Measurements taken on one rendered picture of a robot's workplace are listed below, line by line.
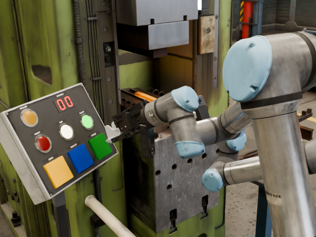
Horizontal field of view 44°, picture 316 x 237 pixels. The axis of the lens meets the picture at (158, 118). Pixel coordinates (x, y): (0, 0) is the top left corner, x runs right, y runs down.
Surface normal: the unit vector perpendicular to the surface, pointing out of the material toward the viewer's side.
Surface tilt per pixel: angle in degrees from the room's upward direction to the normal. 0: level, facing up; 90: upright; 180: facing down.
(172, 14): 90
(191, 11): 90
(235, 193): 0
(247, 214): 0
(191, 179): 90
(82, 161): 60
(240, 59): 83
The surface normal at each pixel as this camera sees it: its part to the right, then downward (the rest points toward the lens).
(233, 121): -0.70, 0.51
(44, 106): 0.74, -0.33
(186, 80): -0.82, 0.22
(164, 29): 0.58, 0.27
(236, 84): -0.90, 0.05
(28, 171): -0.50, 0.32
